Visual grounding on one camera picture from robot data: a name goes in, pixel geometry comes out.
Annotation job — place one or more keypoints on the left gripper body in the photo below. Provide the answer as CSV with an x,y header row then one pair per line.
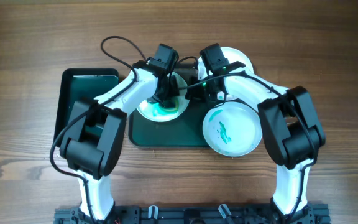
x,y
167,94

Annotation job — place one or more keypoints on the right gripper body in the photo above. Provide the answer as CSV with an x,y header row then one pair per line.
x,y
209,92

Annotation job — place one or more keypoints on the white plate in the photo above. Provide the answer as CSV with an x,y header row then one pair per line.
x,y
239,57
146,107

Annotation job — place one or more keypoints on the pale blue plate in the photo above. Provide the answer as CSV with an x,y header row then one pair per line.
x,y
232,129

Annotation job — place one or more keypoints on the white plate top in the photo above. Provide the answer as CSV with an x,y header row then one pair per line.
x,y
239,57

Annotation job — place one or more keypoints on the green yellow sponge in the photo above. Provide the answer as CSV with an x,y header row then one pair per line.
x,y
167,107

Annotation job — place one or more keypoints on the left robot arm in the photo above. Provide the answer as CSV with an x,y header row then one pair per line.
x,y
89,146

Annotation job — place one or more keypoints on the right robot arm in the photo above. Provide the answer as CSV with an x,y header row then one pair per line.
x,y
293,135

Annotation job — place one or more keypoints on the large dark serving tray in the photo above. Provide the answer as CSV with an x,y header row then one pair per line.
x,y
184,131

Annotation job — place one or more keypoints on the small black water tray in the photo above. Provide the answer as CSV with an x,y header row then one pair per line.
x,y
78,83

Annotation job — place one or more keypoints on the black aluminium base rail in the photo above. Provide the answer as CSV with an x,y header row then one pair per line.
x,y
255,213

